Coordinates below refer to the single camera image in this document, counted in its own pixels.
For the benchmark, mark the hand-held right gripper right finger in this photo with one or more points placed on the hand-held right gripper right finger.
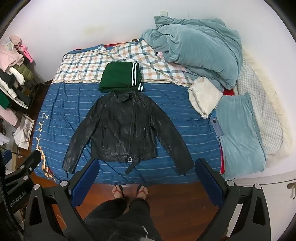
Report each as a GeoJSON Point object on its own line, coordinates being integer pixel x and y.
{"type": "Point", "coordinates": [209, 179]}

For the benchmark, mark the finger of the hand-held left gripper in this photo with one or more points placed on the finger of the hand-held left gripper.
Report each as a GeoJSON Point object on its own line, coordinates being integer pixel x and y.
{"type": "Point", "coordinates": [29, 165]}

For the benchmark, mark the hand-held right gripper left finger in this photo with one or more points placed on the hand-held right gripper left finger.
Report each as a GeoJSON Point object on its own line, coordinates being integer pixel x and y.
{"type": "Point", "coordinates": [85, 179]}

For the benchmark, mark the black leather jacket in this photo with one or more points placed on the black leather jacket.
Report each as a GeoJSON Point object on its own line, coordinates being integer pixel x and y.
{"type": "Point", "coordinates": [124, 129]}

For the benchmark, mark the pile of hanging clothes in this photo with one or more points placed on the pile of hanging clothes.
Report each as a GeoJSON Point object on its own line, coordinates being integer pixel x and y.
{"type": "Point", "coordinates": [13, 88]}

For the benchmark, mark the red sheet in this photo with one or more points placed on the red sheet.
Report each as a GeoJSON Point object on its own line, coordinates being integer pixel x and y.
{"type": "Point", "coordinates": [222, 157]}

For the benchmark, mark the white printed tote bag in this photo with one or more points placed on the white printed tote bag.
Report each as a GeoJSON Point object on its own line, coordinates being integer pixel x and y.
{"type": "Point", "coordinates": [24, 132]}

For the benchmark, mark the person's left foot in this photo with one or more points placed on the person's left foot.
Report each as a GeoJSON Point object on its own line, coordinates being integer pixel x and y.
{"type": "Point", "coordinates": [117, 192]}

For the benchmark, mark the person's foot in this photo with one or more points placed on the person's foot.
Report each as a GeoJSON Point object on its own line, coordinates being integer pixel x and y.
{"type": "Point", "coordinates": [117, 192]}
{"type": "Point", "coordinates": [142, 191]}

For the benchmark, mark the blue smartphone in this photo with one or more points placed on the blue smartphone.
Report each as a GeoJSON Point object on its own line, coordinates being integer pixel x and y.
{"type": "Point", "coordinates": [217, 127]}

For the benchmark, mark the person's dark pants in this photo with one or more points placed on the person's dark pants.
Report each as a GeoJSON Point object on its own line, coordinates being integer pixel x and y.
{"type": "Point", "coordinates": [120, 220]}

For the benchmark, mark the teal pillow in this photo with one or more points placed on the teal pillow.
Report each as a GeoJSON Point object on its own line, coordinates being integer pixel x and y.
{"type": "Point", "coordinates": [240, 134]}

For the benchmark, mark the person's right foot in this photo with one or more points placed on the person's right foot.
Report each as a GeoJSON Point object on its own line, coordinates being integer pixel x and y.
{"type": "Point", "coordinates": [142, 191]}

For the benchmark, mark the blue striped bedsheet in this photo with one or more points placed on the blue striped bedsheet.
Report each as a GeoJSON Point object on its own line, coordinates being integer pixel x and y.
{"type": "Point", "coordinates": [185, 125]}

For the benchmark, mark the white cabinet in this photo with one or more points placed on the white cabinet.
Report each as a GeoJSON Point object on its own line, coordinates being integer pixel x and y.
{"type": "Point", "coordinates": [272, 178]}

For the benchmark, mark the white ribbed knit cloth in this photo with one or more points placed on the white ribbed knit cloth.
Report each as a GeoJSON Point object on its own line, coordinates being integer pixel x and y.
{"type": "Point", "coordinates": [204, 96]}

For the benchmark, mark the white quilted mattress pad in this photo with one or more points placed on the white quilted mattress pad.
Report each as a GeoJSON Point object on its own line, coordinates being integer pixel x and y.
{"type": "Point", "coordinates": [261, 104]}

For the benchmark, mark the cream fluffy blanket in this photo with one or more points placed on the cream fluffy blanket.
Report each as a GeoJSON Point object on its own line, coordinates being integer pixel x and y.
{"type": "Point", "coordinates": [281, 111]}

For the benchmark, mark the folded green striped-cuff garment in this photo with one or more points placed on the folded green striped-cuff garment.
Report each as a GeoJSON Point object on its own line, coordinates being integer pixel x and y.
{"type": "Point", "coordinates": [120, 76]}

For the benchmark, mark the pink garment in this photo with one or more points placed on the pink garment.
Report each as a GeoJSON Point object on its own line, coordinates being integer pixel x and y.
{"type": "Point", "coordinates": [11, 52]}

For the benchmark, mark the plaid checked blanket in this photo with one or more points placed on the plaid checked blanket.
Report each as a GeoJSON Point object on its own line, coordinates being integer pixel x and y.
{"type": "Point", "coordinates": [92, 64]}

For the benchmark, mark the teal plush comforter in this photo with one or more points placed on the teal plush comforter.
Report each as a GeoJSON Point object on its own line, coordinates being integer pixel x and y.
{"type": "Point", "coordinates": [198, 46]}

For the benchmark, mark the white wall socket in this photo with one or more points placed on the white wall socket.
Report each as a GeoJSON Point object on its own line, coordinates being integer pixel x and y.
{"type": "Point", "coordinates": [164, 13]}

